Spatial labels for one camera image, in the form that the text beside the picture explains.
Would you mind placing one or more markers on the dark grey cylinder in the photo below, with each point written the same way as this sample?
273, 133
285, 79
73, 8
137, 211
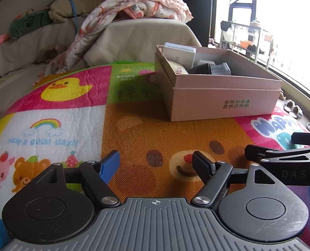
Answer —
200, 69

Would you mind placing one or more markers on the colourful play mat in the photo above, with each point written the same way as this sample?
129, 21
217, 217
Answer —
144, 128

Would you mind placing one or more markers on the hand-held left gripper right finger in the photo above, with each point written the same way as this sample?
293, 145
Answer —
200, 162

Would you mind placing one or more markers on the black cloth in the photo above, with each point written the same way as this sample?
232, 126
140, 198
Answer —
226, 25

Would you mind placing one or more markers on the printed blanket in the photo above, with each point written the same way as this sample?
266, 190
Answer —
144, 5

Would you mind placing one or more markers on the beige pillow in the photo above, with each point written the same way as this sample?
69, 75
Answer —
63, 7

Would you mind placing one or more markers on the white packaging box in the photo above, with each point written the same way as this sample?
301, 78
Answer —
180, 55

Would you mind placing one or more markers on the beige hat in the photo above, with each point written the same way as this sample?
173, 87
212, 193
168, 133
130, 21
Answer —
255, 23

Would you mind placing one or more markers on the pink plush toy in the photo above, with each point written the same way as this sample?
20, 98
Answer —
0, 39

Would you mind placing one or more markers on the green plush pillow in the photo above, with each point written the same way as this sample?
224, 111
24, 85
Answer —
29, 23

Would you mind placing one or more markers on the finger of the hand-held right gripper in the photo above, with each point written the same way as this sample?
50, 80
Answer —
262, 153
306, 138

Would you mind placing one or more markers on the white charger plug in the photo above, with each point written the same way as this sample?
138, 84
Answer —
220, 69

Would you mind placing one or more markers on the grey slipper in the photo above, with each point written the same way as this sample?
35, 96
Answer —
289, 106
297, 111

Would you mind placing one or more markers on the metal rack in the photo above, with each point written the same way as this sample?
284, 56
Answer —
259, 47

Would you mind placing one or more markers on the black window frame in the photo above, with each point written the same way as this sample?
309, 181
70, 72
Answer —
231, 13

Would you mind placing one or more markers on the beige sofa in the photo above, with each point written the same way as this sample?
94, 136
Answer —
144, 36

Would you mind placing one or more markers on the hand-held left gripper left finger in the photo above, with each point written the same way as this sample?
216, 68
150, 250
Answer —
110, 163

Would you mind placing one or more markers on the pink cardboard box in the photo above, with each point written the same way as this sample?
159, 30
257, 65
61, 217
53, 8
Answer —
197, 96

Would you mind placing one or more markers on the beige sandal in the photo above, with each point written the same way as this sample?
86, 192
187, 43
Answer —
282, 95

